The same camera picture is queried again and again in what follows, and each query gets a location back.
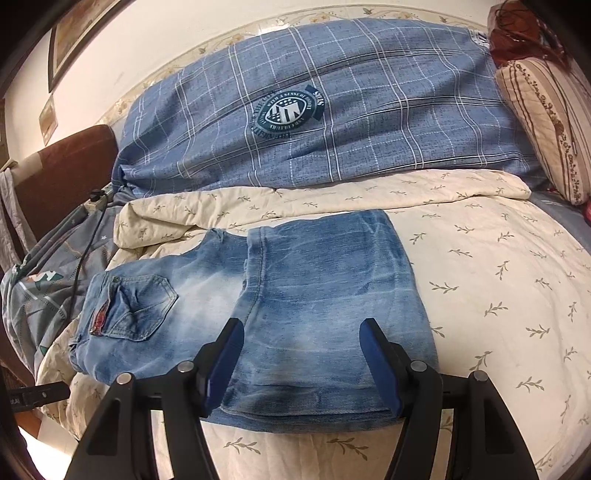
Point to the striped floral pillow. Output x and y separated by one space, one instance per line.
545 120

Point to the large framed painting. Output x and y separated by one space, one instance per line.
74 37

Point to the blue patterned bedsheet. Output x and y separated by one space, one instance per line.
568 217

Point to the brown armchair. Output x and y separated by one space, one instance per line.
69 170

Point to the shiny red-brown bag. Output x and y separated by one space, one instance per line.
521 37

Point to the cream leaf-print blanket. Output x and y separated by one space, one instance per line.
485 277

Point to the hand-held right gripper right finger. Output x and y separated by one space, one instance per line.
378 364

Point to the beige armchair cover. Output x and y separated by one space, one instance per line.
27 161

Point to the blue plaid blanket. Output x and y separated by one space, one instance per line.
369 115

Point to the blue denim pants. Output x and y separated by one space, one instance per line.
314 286

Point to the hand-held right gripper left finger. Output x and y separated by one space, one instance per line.
226 360

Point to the grey hanging cloth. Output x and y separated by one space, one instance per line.
11 212

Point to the grey patterned sheet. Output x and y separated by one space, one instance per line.
51 295

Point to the small framed picture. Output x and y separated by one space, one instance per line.
48 117

